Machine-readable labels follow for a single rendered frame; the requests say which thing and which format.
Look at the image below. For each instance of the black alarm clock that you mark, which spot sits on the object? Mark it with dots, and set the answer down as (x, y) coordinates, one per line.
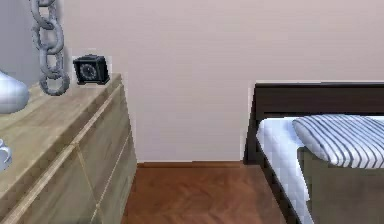
(90, 70)

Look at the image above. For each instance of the dark wood bed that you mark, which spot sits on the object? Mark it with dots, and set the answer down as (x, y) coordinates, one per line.
(283, 110)

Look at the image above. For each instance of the light wood chest of drawers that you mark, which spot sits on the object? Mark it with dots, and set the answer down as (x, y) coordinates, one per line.
(66, 146)

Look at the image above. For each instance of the white striped pillow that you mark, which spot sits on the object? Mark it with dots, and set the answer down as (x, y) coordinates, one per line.
(346, 138)

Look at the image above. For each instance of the olive green blanket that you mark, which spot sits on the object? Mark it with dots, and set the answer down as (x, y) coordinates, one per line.
(346, 196)

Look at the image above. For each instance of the white round vase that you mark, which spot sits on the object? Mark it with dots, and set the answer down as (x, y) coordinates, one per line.
(10, 95)

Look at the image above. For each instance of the white mug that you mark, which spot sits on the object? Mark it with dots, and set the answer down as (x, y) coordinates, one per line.
(4, 155)

